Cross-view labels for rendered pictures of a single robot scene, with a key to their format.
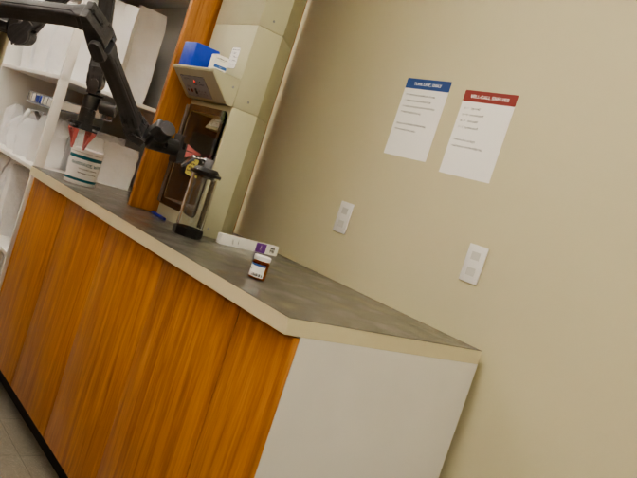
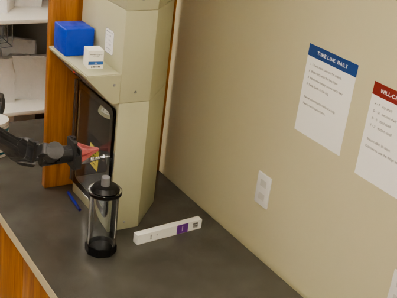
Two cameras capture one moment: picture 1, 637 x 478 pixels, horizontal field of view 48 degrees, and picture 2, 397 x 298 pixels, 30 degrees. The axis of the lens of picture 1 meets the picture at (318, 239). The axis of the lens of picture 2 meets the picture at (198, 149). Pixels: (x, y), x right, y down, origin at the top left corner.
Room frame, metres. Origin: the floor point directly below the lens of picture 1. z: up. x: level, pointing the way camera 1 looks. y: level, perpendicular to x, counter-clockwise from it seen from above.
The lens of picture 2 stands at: (0.37, -0.01, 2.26)
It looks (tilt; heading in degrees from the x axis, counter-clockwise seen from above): 24 degrees down; 5
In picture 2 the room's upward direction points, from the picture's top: 7 degrees clockwise
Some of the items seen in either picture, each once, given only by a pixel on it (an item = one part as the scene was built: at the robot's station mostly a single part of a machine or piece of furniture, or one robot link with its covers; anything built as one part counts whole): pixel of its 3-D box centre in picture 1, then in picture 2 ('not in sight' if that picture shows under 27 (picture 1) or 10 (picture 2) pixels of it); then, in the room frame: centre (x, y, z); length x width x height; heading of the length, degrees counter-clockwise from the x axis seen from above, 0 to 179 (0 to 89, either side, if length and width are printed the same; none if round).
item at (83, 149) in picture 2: (188, 155); (85, 154); (2.57, 0.54, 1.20); 0.09 x 0.07 x 0.07; 128
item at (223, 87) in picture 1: (202, 84); (83, 74); (2.63, 0.58, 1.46); 0.32 x 0.12 x 0.10; 39
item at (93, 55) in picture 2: (218, 64); (93, 57); (2.57, 0.53, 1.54); 0.05 x 0.05 x 0.06; 32
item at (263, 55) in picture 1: (231, 134); (129, 107); (2.74, 0.44, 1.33); 0.32 x 0.25 x 0.77; 39
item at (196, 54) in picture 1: (199, 58); (74, 38); (2.69, 0.63, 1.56); 0.10 x 0.10 x 0.09; 39
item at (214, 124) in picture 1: (191, 158); (91, 147); (2.66, 0.54, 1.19); 0.30 x 0.01 x 0.40; 39
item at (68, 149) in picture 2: (171, 146); (65, 154); (2.53, 0.60, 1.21); 0.07 x 0.07 x 0.10; 38
